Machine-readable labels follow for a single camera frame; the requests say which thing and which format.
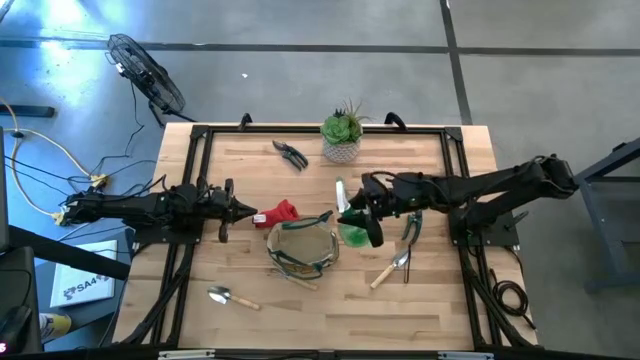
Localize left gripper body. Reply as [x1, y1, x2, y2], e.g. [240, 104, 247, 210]
[212, 177, 242, 244]

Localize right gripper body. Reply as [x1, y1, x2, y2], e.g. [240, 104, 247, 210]
[360, 173, 398, 249]

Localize green spray bottle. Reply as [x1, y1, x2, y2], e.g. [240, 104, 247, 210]
[334, 176, 375, 250]

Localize red gardening glove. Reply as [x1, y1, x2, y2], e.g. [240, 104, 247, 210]
[252, 198, 301, 230]

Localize green-handled pruner with black strap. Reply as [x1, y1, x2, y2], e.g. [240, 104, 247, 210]
[401, 208, 425, 285]

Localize beige green gardening bag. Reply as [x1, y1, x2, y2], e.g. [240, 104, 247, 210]
[265, 209, 341, 281]

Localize narrow trowel wooden handle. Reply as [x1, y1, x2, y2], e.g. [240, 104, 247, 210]
[368, 248, 412, 291]

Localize black pruning shears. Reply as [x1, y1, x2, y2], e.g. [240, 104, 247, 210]
[271, 139, 310, 172]

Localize wide trowel wooden handle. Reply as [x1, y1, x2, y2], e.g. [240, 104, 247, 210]
[206, 285, 262, 312]

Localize hand rake wooden handle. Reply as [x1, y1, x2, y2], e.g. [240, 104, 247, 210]
[272, 268, 320, 292]

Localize succulent plant in white pot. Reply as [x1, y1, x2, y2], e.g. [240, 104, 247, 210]
[319, 98, 371, 165]

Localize black floor fan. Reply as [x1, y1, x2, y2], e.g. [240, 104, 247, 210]
[104, 33, 197, 129]

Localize white printed box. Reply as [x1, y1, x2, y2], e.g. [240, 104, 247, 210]
[48, 239, 119, 309]

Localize black diagonal beam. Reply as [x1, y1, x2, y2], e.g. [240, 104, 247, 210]
[7, 224, 132, 281]

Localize yellow white container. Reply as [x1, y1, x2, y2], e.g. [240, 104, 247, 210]
[38, 312, 73, 345]

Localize dark metal side table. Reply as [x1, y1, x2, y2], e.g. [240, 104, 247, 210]
[549, 137, 640, 294]

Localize black floor bar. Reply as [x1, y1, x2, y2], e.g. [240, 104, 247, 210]
[0, 104, 56, 119]

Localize black aluminium table frame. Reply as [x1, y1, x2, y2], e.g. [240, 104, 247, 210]
[112, 122, 539, 351]

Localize white metal bracket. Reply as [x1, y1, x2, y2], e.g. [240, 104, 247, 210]
[158, 349, 217, 360]
[438, 350, 496, 360]

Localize coiled black cable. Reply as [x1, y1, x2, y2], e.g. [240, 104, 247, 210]
[489, 267, 537, 331]

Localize cream extension cable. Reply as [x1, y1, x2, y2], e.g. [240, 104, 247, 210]
[0, 97, 109, 221]

